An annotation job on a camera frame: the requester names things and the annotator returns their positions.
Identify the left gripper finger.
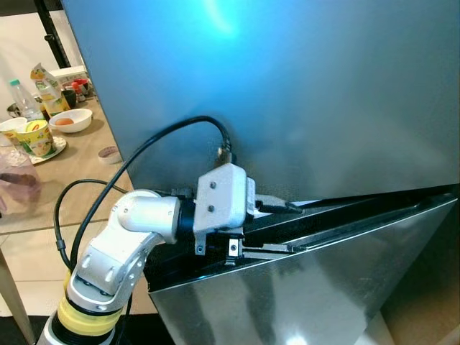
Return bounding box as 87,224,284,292
257,194,304,216
244,243,295,261

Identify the grey fridge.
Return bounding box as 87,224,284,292
61,0,460,345

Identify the grey fridge freezer door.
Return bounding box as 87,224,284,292
61,0,460,203

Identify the small pink bowl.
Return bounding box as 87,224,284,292
98,147,121,165

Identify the wooden table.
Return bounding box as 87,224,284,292
0,97,137,345

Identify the patterned plate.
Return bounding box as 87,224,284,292
20,135,68,165

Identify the white ceramic bowl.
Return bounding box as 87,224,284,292
49,109,93,134

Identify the translucent purple jug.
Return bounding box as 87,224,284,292
0,147,42,216

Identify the yellow Maggi noodle cup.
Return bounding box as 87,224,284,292
0,117,28,148
14,120,55,159

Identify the Peel Fresh juice carton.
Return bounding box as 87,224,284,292
30,63,63,116

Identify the water bottle teal cap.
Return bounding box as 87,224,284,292
9,79,44,121

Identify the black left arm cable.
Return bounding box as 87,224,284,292
54,115,235,272

